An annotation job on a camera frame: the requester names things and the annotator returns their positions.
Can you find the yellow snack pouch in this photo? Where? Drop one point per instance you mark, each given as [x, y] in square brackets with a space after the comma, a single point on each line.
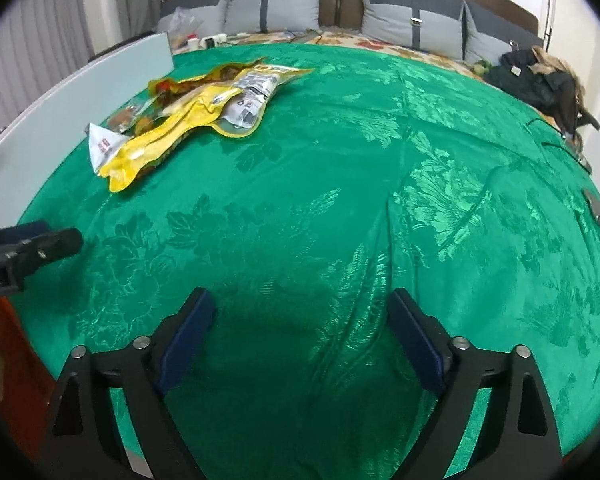
[144, 152]

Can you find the green floral bedspread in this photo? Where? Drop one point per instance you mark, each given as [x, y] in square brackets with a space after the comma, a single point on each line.
[371, 173]

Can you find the grey pillow far left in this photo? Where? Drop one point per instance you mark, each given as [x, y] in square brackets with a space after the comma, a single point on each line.
[211, 13]

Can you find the grey pillow far right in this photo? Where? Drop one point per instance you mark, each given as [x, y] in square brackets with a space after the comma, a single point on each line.
[488, 36]

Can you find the gold brown snack packet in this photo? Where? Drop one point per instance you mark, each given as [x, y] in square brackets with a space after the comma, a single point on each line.
[168, 86]

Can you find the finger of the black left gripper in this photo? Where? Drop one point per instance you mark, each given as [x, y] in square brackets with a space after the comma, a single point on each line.
[54, 246]

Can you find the grey pillow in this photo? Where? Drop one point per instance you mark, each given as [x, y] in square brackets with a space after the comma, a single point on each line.
[434, 26]
[488, 36]
[271, 16]
[211, 13]

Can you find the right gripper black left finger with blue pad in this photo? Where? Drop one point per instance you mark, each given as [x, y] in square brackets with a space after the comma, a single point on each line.
[82, 439]

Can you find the grey pillow centre right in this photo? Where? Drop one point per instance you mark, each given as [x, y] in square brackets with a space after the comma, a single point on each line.
[434, 26]

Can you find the clear yellow-edged snack bag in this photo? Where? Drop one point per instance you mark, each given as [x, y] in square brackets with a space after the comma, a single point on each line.
[241, 114]

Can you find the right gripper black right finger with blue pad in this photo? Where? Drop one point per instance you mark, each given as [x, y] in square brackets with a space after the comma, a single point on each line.
[518, 437]

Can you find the white red small packet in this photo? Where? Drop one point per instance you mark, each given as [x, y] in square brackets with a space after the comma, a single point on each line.
[103, 144]

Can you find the small white red-capped bottle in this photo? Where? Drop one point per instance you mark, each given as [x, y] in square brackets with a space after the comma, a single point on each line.
[192, 43]

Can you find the light blue board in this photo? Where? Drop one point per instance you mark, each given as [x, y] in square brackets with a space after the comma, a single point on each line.
[37, 141]

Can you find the dark jacket pile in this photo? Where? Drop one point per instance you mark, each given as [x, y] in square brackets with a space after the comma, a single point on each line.
[545, 82]

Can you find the clear plastic bag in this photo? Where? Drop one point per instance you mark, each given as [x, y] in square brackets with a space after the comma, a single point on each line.
[182, 24]

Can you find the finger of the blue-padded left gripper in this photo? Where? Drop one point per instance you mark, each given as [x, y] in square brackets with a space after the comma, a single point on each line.
[24, 231]

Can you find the white power strip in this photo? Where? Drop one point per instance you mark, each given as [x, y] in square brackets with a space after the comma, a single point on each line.
[211, 42]

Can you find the grey curtain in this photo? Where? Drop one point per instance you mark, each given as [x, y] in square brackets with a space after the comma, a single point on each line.
[42, 42]

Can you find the grey pillow centre left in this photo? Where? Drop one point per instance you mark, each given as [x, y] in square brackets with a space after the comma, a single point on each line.
[271, 16]

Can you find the floral bed sheet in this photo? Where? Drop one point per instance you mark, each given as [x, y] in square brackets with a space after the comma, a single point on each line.
[339, 37]

